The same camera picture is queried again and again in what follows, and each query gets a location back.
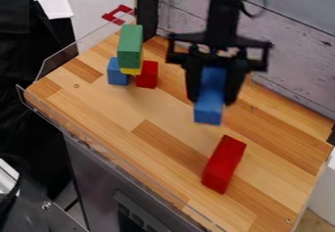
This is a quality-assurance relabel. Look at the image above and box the small red block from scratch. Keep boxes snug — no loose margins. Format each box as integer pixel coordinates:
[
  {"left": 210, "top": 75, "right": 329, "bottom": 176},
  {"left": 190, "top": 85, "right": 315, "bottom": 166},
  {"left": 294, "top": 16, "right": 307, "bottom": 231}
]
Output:
[{"left": 134, "top": 60, "right": 160, "bottom": 90}]

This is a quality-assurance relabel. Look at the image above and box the long red block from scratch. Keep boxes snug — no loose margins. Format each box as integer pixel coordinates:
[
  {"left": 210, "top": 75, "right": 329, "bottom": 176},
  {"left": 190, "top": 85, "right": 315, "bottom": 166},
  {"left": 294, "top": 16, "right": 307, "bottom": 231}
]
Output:
[{"left": 200, "top": 134, "right": 249, "bottom": 195}]

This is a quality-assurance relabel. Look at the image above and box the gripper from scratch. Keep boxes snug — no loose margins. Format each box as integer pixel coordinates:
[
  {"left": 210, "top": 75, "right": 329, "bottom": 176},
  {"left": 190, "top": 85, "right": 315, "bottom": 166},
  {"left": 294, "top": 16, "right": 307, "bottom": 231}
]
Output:
[{"left": 163, "top": 30, "right": 275, "bottom": 107}]

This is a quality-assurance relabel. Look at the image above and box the green block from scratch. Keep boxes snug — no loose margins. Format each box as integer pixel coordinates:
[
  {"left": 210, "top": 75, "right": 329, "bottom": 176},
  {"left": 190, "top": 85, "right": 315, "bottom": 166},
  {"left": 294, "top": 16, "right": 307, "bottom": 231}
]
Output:
[{"left": 116, "top": 23, "right": 146, "bottom": 70}]

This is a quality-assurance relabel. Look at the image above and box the yellow block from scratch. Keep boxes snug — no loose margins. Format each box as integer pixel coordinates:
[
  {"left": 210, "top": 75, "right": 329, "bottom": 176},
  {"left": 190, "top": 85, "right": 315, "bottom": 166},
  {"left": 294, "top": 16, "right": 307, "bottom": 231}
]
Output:
[{"left": 119, "top": 53, "right": 146, "bottom": 76}]

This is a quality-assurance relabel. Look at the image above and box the blue cube block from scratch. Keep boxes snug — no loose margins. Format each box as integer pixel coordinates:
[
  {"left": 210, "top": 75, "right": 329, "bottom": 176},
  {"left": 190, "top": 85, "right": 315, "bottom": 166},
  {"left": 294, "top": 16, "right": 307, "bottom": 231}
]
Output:
[{"left": 106, "top": 57, "right": 131, "bottom": 87}]

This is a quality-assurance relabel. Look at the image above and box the blue arch block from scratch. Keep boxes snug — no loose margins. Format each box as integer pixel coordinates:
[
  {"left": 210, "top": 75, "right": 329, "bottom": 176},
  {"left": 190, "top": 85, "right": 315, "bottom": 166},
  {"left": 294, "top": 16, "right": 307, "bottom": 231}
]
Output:
[{"left": 192, "top": 66, "right": 229, "bottom": 126}]

